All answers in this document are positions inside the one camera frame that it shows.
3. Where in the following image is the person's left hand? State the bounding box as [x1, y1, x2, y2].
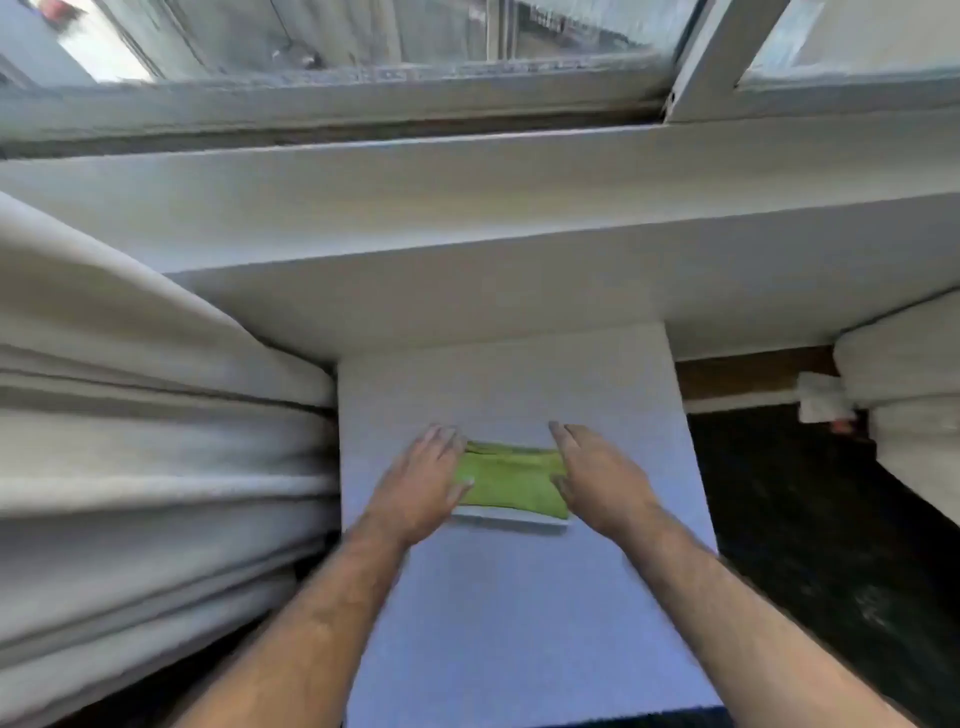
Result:
[365, 423, 476, 550]

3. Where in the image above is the green cleaning cloth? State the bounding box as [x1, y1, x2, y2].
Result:
[449, 440, 572, 523]

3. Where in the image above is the white window sill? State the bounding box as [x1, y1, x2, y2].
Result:
[0, 112, 960, 370]

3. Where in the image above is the large window glass pane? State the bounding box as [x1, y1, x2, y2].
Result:
[0, 0, 703, 85]

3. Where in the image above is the person's left forearm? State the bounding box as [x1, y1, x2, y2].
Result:
[174, 517, 413, 728]

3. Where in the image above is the small white curtain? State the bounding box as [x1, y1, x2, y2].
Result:
[832, 288, 960, 528]

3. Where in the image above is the person's right hand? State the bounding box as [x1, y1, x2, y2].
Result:
[547, 420, 670, 547]

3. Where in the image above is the brown wooden baseboard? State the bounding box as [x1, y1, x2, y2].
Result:
[674, 346, 840, 402]

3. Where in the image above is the large white curtain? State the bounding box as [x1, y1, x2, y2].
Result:
[0, 191, 340, 728]

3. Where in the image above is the white table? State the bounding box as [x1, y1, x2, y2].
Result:
[335, 321, 726, 728]

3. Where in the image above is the person's right forearm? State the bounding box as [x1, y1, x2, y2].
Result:
[620, 508, 922, 728]

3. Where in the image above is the white window frame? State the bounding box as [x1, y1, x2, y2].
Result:
[0, 0, 960, 148]

